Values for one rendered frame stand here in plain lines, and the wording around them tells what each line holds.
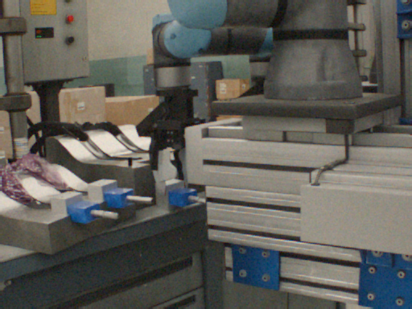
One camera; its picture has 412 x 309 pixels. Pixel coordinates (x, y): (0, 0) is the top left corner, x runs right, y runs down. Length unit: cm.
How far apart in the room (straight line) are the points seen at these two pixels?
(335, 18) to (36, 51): 138
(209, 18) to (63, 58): 136
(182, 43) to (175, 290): 58
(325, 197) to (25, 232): 53
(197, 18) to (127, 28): 903
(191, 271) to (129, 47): 856
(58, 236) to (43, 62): 116
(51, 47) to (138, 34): 759
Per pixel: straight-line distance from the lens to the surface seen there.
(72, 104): 514
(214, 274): 133
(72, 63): 207
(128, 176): 116
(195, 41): 96
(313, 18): 77
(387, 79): 97
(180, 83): 107
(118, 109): 589
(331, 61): 77
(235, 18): 74
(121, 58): 985
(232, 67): 852
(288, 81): 76
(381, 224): 62
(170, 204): 114
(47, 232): 91
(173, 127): 107
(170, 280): 125
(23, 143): 182
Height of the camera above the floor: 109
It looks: 9 degrees down
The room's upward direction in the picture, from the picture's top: 3 degrees counter-clockwise
